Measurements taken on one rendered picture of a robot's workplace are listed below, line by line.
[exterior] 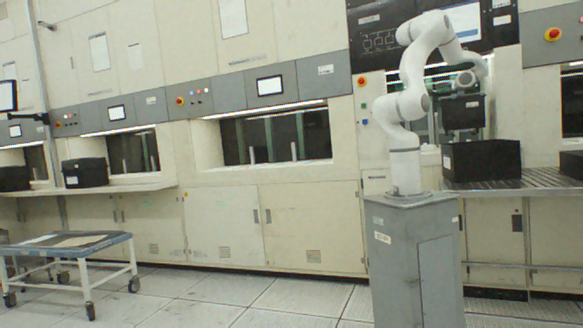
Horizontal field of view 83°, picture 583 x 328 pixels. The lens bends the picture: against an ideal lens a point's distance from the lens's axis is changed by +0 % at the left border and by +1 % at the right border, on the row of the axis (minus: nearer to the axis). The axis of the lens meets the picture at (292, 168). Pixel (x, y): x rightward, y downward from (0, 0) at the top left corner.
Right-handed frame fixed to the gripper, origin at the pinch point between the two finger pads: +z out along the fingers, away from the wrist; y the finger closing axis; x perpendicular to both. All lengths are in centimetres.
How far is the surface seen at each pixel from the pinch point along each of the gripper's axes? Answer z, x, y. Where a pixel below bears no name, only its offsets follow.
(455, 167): -52, -42, -8
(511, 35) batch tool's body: -9.8, 21.4, 23.8
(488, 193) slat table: -72, -50, 3
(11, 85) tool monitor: -53, 45, -335
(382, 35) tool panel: -10, 35, -41
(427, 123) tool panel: 80, -20, -20
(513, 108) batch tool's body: -14.7, -17.0, 22.6
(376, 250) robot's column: -84, -72, -41
